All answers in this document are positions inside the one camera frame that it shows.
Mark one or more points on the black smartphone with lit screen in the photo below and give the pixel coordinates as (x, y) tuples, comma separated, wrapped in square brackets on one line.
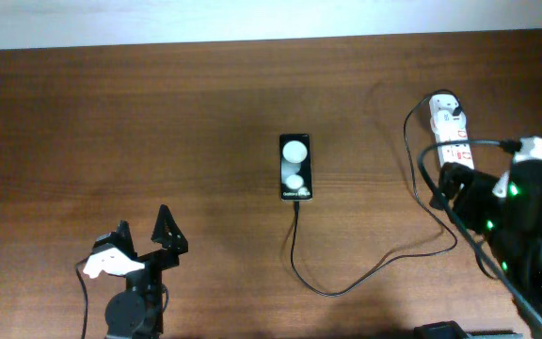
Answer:
[(295, 181)]

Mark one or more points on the white USB charger plug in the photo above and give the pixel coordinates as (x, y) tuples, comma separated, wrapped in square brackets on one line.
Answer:
[(445, 121)]

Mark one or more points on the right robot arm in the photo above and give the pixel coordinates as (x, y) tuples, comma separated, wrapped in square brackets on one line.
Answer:
[(511, 225)]

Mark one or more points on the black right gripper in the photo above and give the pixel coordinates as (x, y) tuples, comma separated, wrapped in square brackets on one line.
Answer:
[(471, 185)]

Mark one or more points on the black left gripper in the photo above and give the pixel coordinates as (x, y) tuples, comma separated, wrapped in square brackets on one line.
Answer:
[(173, 243)]

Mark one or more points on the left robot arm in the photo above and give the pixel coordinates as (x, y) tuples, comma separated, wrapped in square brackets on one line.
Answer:
[(138, 311)]

